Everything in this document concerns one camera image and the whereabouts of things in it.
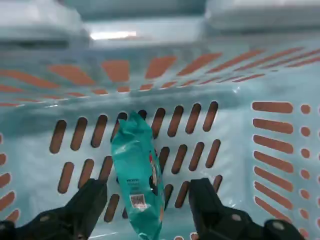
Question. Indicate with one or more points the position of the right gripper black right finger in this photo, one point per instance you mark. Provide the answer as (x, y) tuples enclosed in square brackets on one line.
[(225, 222)]

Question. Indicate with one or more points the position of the teal potato chips bag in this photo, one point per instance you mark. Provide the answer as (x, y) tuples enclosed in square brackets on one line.
[(136, 160)]

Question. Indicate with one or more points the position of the light blue plastic basket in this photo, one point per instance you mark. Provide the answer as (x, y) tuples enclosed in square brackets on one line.
[(225, 140)]

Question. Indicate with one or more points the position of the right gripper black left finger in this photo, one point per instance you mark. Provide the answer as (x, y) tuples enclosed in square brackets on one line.
[(62, 220)]

